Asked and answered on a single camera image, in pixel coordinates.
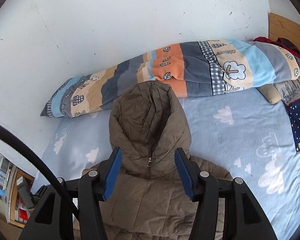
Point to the dark red garment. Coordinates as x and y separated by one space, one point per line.
281 42

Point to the light blue cloud bedsheet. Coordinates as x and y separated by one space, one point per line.
241 132

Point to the beige small pillow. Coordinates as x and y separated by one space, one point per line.
271 93

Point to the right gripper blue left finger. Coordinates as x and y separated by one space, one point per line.
110 173

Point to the patchwork rolled quilt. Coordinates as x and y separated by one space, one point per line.
199 68

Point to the grey printed pillow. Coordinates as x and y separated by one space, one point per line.
289 90

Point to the wooden side shelf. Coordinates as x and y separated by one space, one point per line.
12 208

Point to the brown quilted hooded jacket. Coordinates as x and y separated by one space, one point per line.
148 123

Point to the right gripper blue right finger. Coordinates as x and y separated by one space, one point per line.
188 173

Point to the wooden headboard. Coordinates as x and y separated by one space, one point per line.
282 27

